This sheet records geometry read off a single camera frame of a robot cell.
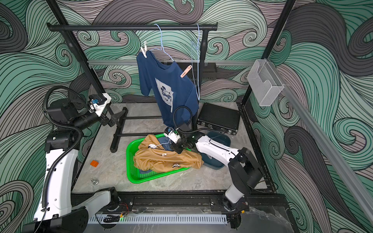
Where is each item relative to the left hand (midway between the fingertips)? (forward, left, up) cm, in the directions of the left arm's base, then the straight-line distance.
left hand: (113, 100), depth 62 cm
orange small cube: (-12, +23, -41) cm, 48 cm away
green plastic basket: (-19, -3, -39) cm, 43 cm away
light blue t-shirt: (-3, -20, -33) cm, 39 cm away
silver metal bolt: (-23, +18, -42) cm, 51 cm away
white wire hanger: (-4, -13, -34) cm, 37 cm away
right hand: (-4, -24, -32) cm, 41 cm away
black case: (+23, -58, -40) cm, 74 cm away
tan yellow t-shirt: (-11, -13, -34) cm, 38 cm away
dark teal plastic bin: (-13, -46, -38) cm, 61 cm away
